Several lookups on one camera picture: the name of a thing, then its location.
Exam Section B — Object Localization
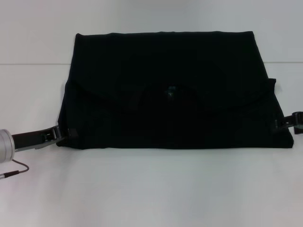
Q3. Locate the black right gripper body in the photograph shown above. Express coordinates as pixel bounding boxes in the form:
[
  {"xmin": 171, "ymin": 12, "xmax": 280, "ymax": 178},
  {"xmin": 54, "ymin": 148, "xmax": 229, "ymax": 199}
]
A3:
[{"xmin": 292, "ymin": 111, "xmax": 303, "ymax": 135}]

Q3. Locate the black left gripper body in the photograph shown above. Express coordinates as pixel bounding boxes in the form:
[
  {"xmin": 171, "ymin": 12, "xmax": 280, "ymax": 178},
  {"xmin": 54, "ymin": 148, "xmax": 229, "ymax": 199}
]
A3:
[{"xmin": 11, "ymin": 125, "xmax": 66, "ymax": 150}]

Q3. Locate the black shirt with FREE print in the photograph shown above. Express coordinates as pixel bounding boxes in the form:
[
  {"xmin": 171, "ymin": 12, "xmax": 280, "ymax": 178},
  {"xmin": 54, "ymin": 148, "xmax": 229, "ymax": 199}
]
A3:
[{"xmin": 56, "ymin": 30, "xmax": 294, "ymax": 150}]

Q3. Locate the left gripper cable with plugs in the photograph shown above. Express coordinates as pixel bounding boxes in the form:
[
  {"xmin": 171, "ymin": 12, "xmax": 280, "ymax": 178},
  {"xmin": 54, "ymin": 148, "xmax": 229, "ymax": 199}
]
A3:
[{"xmin": 0, "ymin": 159, "xmax": 29, "ymax": 180}]

